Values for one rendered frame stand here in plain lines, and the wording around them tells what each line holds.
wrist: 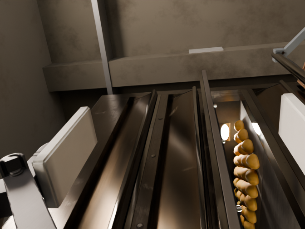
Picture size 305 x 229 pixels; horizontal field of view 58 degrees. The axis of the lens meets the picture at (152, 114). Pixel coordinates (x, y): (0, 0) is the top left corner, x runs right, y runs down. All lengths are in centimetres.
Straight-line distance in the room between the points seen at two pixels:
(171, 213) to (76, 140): 76
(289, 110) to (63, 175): 14
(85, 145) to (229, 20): 320
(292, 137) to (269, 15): 326
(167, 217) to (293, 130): 77
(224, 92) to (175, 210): 105
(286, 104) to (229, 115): 169
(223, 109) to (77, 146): 170
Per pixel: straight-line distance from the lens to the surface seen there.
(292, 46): 113
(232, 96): 182
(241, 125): 173
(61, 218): 99
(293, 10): 350
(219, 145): 93
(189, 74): 314
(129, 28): 338
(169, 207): 94
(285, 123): 19
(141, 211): 93
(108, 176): 112
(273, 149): 121
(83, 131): 19
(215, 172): 82
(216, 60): 313
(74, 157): 17
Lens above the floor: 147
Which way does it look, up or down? 9 degrees up
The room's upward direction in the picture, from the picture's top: 93 degrees counter-clockwise
